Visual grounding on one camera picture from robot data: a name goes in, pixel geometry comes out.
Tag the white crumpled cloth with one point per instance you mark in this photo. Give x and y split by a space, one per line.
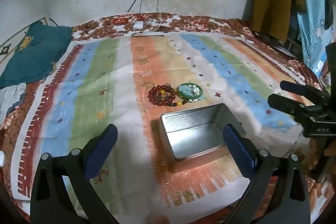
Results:
13 94

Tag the silver metal tin box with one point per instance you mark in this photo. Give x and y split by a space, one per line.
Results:
194 140

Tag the person's right hand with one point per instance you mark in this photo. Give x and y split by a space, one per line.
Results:
313 155

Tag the white power adapter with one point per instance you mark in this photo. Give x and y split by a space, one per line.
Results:
138 25

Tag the teal pillow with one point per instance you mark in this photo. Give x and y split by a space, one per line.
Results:
34 53

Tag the green jade bangle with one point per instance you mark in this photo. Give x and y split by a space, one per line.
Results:
200 95

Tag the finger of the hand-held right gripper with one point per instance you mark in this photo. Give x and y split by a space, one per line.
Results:
302 89
288 106

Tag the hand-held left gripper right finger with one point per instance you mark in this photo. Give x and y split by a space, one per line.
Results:
239 150

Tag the cream patterned cloth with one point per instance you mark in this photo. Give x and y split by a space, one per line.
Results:
10 49

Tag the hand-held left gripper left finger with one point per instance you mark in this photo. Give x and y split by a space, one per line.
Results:
101 153

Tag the blue dotted cloth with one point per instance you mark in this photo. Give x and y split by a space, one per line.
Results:
312 8

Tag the striped colourful mat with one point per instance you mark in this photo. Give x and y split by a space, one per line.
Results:
105 77

